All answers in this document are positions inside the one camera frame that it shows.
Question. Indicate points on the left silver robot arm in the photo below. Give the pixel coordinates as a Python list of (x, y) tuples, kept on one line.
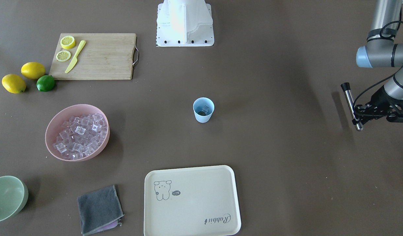
[(382, 51)]

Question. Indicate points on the wooden cutting board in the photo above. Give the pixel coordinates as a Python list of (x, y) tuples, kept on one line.
[(105, 56)]

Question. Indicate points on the half lemon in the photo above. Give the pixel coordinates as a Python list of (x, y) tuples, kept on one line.
[(68, 42)]

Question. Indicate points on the whole yellow lemon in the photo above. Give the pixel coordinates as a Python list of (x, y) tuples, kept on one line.
[(13, 83)]

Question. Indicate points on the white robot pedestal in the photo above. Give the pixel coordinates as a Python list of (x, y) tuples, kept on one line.
[(184, 23)]

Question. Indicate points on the lemon slice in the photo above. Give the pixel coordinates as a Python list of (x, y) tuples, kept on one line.
[(63, 56)]

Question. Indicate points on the green lime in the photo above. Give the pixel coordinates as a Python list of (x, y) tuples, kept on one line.
[(45, 83)]

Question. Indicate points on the grey folded cloth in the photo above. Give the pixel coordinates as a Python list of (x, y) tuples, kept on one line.
[(99, 210)]

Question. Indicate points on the yellow plastic knife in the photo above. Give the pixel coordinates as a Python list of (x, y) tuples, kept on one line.
[(74, 60)]

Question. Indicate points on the cream rabbit tray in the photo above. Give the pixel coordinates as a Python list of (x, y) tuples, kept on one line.
[(193, 201)]

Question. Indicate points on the ice cube in cup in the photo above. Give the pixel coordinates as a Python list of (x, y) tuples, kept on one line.
[(205, 109)]

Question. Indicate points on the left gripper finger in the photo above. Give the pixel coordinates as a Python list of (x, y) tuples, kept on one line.
[(358, 120)]

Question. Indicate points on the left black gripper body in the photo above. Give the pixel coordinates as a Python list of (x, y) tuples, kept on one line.
[(380, 98)]

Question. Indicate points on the light blue plastic cup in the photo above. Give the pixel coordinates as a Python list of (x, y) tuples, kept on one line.
[(198, 105)]

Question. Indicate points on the steel muddler black tip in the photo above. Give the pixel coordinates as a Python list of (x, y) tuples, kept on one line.
[(350, 102)]

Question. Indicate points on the pink bowl of ice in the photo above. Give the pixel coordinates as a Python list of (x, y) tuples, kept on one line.
[(77, 133)]

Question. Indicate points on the green ceramic bowl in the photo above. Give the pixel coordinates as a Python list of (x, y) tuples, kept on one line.
[(13, 196)]

